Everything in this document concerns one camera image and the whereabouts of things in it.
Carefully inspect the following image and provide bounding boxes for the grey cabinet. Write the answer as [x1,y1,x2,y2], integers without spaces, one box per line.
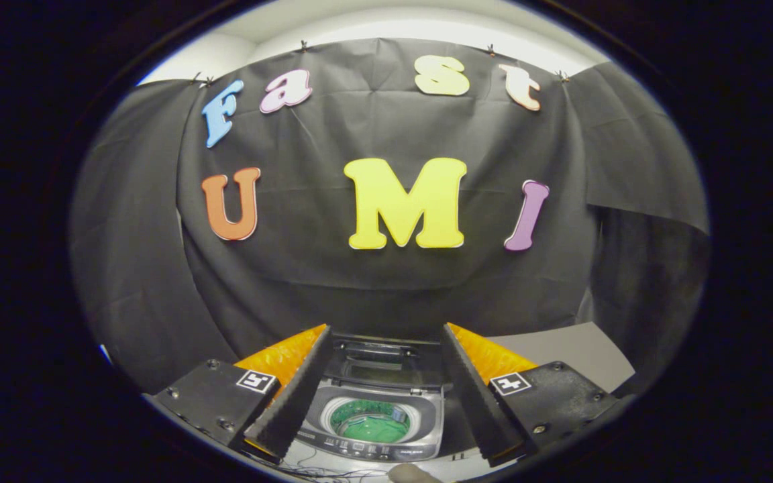
[487,321,635,394]

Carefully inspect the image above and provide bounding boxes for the black backdrop cloth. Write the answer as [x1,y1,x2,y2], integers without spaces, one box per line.
[70,37,709,396]

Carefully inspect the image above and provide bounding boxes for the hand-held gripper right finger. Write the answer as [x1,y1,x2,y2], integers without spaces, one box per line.
[442,322,635,468]

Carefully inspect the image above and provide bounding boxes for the green polo shirt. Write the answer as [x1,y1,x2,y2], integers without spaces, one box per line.
[329,399,411,444]

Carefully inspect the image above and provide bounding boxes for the grey top-loading washing machine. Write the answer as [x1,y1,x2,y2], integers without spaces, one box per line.
[293,333,458,464]

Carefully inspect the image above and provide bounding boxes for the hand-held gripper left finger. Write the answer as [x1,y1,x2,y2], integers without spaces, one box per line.
[145,325,336,464]

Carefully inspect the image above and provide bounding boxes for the thin black floor cable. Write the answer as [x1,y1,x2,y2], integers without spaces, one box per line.
[279,443,391,481]

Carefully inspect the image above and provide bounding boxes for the dark washing machine lid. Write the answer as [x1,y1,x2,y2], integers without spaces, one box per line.
[325,333,446,391]

